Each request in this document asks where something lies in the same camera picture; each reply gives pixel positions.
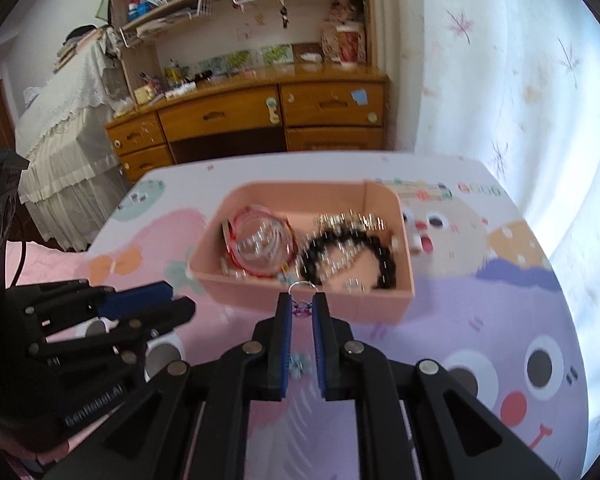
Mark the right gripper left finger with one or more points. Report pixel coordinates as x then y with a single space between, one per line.
271 368

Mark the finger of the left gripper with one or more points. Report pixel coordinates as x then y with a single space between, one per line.
155 317
134 301

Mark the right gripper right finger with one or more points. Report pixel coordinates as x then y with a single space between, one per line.
329 336

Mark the teal flower earring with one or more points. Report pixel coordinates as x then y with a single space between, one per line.
299 365

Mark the pink fluffy blanket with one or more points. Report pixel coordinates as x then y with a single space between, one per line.
41 264

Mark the white lace covered furniture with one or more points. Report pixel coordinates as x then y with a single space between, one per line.
73 182

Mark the cartoon printed table cloth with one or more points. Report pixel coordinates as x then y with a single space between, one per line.
487 306

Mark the wooden desk with drawers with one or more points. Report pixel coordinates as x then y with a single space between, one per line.
287 108

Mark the yellow cheese shaped mug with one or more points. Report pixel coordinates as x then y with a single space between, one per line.
144 94

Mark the wooden bookshelf hutch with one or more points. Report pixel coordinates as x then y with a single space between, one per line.
240 36

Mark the red patterned cup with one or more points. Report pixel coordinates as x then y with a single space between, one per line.
348 35

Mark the white floral curtain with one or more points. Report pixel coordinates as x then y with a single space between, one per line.
514 84

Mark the hanging black keys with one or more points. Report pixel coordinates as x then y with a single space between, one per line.
284 15

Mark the white wire shelf rack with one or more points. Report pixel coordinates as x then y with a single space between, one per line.
158 22

